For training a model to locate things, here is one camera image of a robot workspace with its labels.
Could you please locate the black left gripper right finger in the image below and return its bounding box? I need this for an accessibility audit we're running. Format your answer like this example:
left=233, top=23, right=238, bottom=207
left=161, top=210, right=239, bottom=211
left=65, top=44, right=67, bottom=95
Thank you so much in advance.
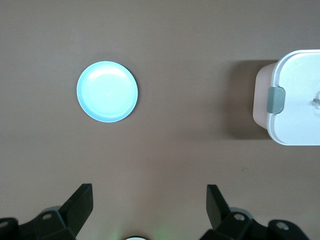
left=199, top=184, right=271, bottom=240

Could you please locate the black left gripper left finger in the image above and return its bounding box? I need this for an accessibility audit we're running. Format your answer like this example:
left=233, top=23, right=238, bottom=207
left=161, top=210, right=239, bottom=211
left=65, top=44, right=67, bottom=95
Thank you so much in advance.
left=19, top=183, right=94, bottom=240

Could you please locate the white lidded storage box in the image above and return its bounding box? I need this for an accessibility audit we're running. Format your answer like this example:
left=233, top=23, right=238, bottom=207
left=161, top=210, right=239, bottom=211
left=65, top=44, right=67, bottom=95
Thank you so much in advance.
left=252, top=49, right=320, bottom=147

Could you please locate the light blue round plate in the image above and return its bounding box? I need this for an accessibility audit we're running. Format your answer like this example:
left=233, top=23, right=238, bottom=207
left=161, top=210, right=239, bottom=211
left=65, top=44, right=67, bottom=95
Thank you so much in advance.
left=76, top=60, right=139, bottom=123

